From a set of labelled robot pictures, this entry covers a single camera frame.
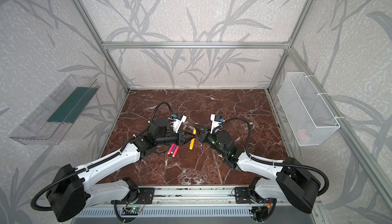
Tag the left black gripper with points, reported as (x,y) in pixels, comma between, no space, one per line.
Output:
(180,137)

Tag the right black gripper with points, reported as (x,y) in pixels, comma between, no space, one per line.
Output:
(203,135)

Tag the red pink marker pen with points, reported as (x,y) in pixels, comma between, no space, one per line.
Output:
(175,151)

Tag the orange marker pen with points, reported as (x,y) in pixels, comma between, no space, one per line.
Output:
(191,146)

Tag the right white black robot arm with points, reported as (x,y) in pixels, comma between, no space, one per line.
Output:
(286,179)

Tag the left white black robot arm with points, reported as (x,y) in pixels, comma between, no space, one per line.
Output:
(76,188)

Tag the clear pen cap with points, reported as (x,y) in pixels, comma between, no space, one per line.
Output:
(188,128)

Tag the purple marker pen lower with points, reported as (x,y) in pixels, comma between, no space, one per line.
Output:
(173,148)

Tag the green circuit board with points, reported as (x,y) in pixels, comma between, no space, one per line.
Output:
(131,211)

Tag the pink object in basket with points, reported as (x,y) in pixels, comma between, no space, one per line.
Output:
(303,136)

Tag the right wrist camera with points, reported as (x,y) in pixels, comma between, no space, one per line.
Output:
(216,121)

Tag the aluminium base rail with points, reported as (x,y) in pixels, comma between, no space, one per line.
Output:
(177,196)

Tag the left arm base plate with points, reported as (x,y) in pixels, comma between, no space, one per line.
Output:
(140,196)

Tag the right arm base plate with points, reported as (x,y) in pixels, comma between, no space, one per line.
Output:
(246,195)

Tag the white wire mesh basket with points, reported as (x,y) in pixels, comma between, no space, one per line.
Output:
(305,108)

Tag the clear plastic wall tray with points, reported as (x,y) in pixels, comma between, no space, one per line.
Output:
(53,118)

